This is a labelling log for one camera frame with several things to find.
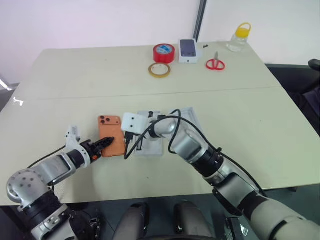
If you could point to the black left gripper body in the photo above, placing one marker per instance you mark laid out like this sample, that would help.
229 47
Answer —
88 149

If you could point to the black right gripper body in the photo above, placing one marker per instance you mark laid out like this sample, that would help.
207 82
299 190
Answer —
130 135

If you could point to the orange smartphone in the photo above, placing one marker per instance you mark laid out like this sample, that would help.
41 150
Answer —
112 150

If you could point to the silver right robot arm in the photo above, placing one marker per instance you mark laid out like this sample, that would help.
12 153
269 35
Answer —
190 145

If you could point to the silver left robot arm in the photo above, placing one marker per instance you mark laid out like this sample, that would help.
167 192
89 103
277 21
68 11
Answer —
53 168

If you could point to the white box with phone print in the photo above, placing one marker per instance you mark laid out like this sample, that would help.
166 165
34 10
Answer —
189 51

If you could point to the clear jar with yellow lid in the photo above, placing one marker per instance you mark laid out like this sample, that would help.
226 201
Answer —
238 40

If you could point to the clear yellowish tape roll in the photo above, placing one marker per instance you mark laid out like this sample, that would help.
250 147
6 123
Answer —
159 70

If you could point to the dark rounded robot leg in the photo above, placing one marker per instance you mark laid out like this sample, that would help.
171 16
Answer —
133 221
190 221

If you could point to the red tape roll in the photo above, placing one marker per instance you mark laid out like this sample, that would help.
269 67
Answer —
163 53

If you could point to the black chair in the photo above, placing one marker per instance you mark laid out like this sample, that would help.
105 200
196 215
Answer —
300 87

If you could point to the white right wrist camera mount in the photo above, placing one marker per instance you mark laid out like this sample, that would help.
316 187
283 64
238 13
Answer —
133 123

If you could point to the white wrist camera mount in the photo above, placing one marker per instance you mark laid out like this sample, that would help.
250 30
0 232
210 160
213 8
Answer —
133 123
74 143

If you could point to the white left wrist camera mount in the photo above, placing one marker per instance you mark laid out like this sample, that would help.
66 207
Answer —
74 143

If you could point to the dark vertical post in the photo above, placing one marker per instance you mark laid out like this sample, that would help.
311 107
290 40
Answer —
200 20

